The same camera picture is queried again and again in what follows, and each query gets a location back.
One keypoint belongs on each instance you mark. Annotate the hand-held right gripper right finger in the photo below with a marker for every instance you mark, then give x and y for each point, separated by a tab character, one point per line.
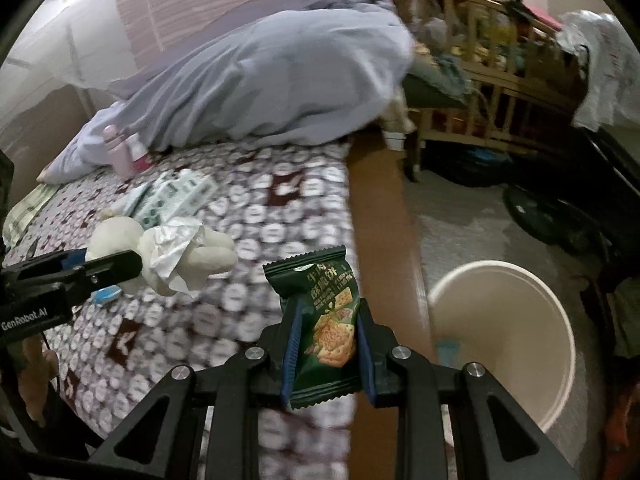
367	360

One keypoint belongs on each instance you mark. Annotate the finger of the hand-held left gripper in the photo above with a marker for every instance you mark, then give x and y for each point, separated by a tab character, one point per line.
72	260
115	266

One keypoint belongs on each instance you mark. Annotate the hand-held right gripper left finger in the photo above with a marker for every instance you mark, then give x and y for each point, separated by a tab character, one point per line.
292	350

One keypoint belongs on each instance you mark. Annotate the green snack packet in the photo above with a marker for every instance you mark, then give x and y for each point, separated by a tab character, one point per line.
325	310

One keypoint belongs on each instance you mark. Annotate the crinkled white wrapper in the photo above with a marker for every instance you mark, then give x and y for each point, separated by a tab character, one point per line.
172	247

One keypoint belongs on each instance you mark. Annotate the cream plastic bin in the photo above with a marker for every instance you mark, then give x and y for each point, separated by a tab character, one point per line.
500	310

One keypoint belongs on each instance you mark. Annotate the person's left hand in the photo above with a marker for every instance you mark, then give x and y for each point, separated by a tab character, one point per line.
37	370

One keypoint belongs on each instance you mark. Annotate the small light blue wrapper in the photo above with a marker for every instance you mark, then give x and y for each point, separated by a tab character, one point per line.
107	294

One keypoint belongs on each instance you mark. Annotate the striped green towel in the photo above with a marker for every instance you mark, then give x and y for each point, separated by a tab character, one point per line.
25	212

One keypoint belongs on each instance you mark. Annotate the green white tissue pack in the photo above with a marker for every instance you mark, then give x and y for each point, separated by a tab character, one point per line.
187	192
154	205

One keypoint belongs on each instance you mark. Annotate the light blue scrap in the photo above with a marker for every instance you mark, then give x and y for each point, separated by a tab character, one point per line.
448	351

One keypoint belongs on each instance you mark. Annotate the white bottle pink base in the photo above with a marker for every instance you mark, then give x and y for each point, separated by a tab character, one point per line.
137	152

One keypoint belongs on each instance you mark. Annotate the printed brown white blanket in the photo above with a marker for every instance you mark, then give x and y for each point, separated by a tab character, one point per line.
250	210

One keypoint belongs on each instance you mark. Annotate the small white box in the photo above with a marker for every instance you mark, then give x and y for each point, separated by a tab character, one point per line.
394	140

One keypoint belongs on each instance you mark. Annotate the dark bag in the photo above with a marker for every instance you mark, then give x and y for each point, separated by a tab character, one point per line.
475	165

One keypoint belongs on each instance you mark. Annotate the black floor fan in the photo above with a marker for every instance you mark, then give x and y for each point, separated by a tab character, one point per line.
550	217

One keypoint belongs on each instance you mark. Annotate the grey blue quilt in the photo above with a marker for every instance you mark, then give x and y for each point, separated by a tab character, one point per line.
280	75

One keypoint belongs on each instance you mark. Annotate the pale green cloth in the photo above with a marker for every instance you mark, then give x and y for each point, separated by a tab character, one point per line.
627	315

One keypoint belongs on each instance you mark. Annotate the red orange cloth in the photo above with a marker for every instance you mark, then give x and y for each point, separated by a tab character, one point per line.
625	425

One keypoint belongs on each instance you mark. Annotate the dark green cloth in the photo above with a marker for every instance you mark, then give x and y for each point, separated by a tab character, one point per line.
435	85

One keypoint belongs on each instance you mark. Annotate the lilac cloth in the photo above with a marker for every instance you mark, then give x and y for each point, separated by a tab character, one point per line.
225	5

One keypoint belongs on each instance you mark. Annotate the wooden crib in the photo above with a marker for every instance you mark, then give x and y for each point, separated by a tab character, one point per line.
500	85

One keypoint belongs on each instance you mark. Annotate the white hanging cloth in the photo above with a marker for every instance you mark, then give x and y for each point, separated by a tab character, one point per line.
605	70

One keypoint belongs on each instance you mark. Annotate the brown wooden bed frame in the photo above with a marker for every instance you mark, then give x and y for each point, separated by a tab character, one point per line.
380	210

